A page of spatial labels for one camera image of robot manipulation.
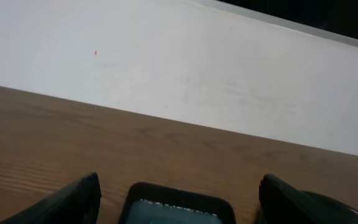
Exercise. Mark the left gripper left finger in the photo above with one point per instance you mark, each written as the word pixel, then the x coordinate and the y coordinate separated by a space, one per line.
pixel 78 202

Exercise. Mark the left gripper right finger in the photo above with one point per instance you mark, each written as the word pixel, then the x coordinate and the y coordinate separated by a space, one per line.
pixel 282 203

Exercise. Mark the black round tray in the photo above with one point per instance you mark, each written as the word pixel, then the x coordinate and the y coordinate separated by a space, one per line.
pixel 336 211

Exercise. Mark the black rectangular water tray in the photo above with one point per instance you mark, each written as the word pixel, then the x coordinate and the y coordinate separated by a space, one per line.
pixel 152 203

